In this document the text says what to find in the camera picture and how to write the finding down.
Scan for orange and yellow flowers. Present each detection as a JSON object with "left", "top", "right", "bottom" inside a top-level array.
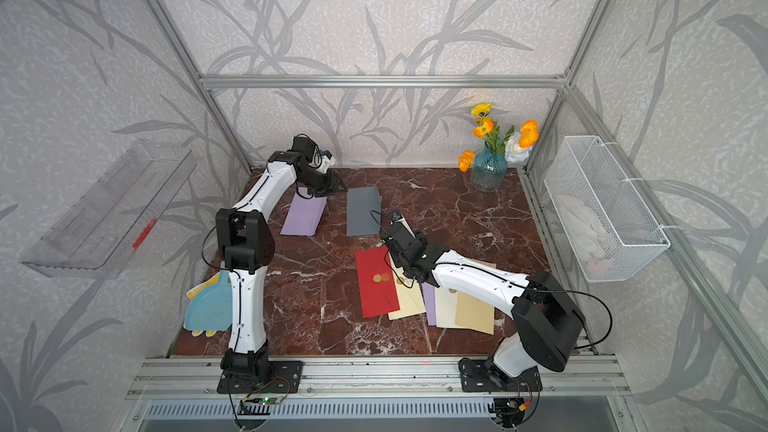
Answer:
[{"left": 470, "top": 103, "right": 540, "bottom": 162}]

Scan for white wire basket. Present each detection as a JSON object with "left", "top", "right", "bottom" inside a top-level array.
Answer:
[{"left": 544, "top": 135, "right": 670, "bottom": 283}]

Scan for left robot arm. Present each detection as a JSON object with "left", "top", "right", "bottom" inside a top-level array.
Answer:
[{"left": 214, "top": 134, "right": 344, "bottom": 382}]

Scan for lilac envelope with gold seal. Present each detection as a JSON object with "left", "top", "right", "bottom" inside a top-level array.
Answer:
[{"left": 281, "top": 187, "right": 327, "bottom": 237}]

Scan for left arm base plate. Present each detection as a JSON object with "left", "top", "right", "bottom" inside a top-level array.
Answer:
[{"left": 216, "top": 360, "right": 304, "bottom": 395}]

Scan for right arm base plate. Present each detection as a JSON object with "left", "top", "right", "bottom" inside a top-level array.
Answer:
[{"left": 458, "top": 358, "right": 543, "bottom": 392}]

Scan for left green circuit board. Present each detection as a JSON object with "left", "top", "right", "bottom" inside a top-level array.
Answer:
[{"left": 241, "top": 396, "right": 285, "bottom": 407}]

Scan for blue glass vase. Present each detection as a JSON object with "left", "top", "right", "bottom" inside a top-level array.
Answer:
[{"left": 470, "top": 147, "right": 508, "bottom": 192}]

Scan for cream white envelope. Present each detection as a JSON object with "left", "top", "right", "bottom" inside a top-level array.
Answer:
[{"left": 434, "top": 287, "right": 459, "bottom": 329}]

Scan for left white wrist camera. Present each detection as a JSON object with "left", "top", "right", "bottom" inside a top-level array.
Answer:
[{"left": 315, "top": 151, "right": 336, "bottom": 174}]

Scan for grey envelope with gold seal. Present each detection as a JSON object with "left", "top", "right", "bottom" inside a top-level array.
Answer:
[{"left": 347, "top": 186, "right": 381, "bottom": 237}]

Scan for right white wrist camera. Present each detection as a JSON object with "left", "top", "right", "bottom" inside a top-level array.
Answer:
[{"left": 390, "top": 209, "right": 414, "bottom": 236}]

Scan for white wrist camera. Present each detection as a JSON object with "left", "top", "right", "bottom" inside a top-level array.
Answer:
[
  {"left": 390, "top": 209, "right": 414, "bottom": 236},
  {"left": 315, "top": 151, "right": 336, "bottom": 174}
]

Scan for tan kraft envelope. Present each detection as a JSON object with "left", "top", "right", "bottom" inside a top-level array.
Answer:
[{"left": 454, "top": 291, "right": 495, "bottom": 335}]

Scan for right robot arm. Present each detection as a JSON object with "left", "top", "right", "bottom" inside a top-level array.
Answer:
[{"left": 380, "top": 219, "right": 585, "bottom": 379}]

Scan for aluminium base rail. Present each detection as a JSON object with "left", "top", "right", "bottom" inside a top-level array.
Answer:
[{"left": 126, "top": 355, "right": 631, "bottom": 400}]

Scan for red envelope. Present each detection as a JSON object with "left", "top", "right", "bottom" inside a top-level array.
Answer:
[{"left": 355, "top": 246, "right": 400, "bottom": 318}]

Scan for clear acrylic wall shelf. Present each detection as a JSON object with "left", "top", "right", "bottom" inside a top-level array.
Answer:
[{"left": 20, "top": 140, "right": 197, "bottom": 280}]

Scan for pale yellow envelope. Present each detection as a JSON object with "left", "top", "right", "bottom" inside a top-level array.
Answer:
[{"left": 387, "top": 255, "right": 426, "bottom": 320}]

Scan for white cloth in basket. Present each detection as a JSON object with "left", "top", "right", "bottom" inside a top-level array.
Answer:
[{"left": 557, "top": 194, "right": 614, "bottom": 279}]

